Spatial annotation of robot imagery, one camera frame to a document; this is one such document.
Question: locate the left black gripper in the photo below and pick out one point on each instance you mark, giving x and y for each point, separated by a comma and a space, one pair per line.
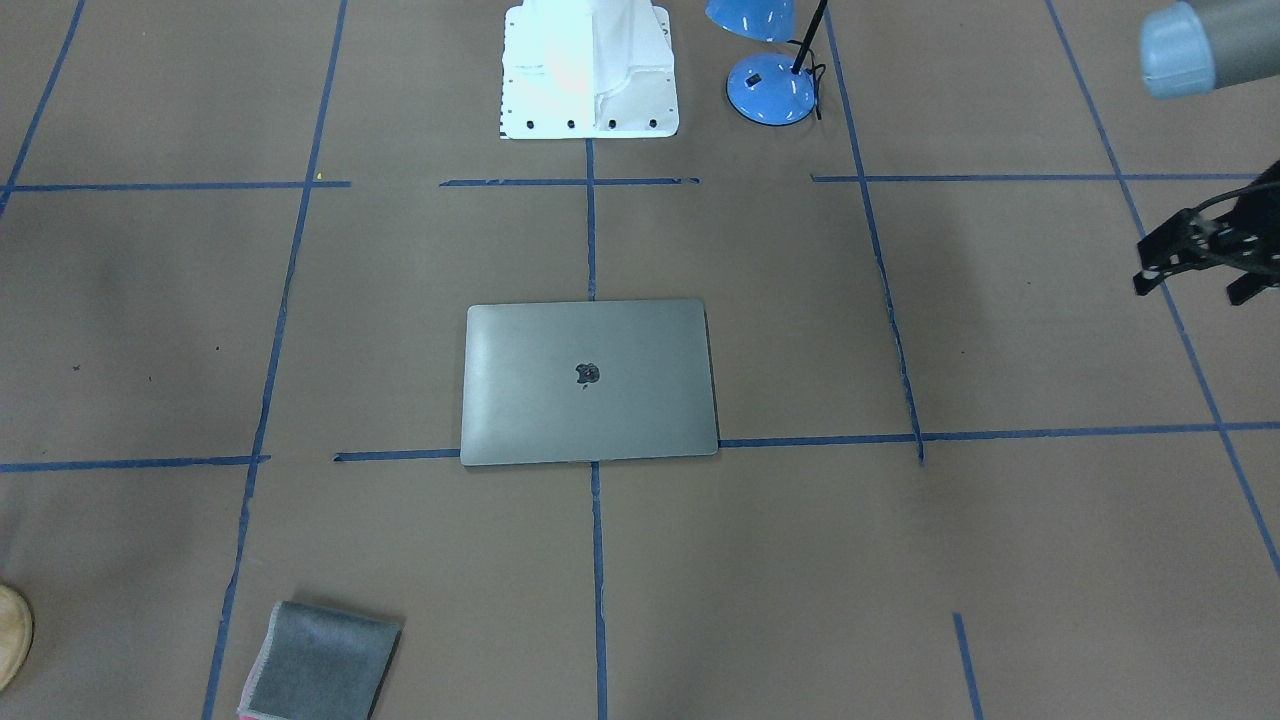
1262, 212

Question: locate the grey laptop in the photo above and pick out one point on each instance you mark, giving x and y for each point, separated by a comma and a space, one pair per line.
588, 381

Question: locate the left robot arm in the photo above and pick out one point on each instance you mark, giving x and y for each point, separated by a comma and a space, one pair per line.
1195, 48

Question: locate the blue desk lamp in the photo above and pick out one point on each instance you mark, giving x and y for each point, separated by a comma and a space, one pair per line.
771, 89

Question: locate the grey folded cloth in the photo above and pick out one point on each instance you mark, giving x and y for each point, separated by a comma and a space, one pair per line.
319, 663

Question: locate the wooden mug tree stand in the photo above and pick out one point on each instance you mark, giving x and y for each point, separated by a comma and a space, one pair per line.
17, 633

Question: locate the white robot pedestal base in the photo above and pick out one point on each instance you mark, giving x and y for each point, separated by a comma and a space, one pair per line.
587, 69

